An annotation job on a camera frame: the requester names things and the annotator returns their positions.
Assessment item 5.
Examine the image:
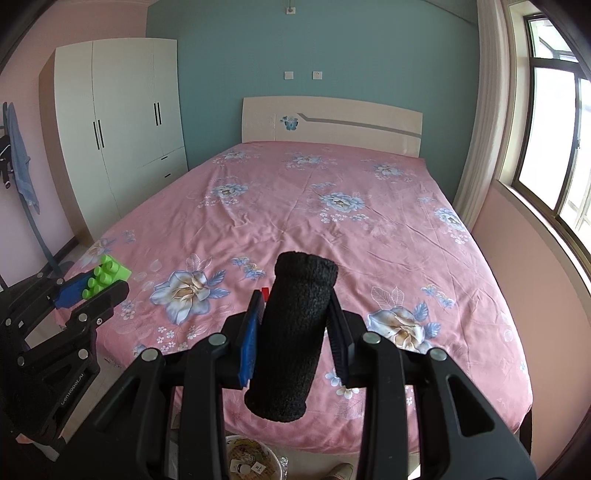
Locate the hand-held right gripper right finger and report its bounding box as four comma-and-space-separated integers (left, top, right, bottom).
325, 293, 539, 480

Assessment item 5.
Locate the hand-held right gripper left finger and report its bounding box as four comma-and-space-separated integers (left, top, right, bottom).
60, 290, 266, 480

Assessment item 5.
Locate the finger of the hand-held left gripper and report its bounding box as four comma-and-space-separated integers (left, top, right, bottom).
65, 279, 131, 334
7, 271, 100, 315

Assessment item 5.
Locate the green toy brick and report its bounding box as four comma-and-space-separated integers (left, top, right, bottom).
82, 255, 133, 300

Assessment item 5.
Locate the black foam tube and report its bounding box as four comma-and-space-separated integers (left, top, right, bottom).
244, 251, 338, 423

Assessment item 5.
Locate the white paper bin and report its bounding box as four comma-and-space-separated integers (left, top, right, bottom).
224, 435, 287, 480

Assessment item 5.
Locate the bed with pink floral cover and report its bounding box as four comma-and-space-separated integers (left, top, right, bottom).
55, 141, 534, 455

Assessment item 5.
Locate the beige slipper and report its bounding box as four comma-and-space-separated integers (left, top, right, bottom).
322, 463, 357, 480

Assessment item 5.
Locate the blue towel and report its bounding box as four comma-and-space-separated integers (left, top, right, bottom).
4, 102, 40, 216

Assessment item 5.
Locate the black garment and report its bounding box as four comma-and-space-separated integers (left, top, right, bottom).
0, 136, 16, 191

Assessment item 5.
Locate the white wardrobe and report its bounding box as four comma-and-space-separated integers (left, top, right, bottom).
39, 38, 189, 244

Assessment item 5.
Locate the beige bed headboard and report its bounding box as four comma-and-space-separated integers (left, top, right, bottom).
242, 96, 424, 158

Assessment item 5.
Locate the beige curtain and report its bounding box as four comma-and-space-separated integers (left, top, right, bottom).
455, 0, 514, 230

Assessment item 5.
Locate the window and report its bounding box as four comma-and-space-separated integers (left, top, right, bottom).
505, 0, 591, 280

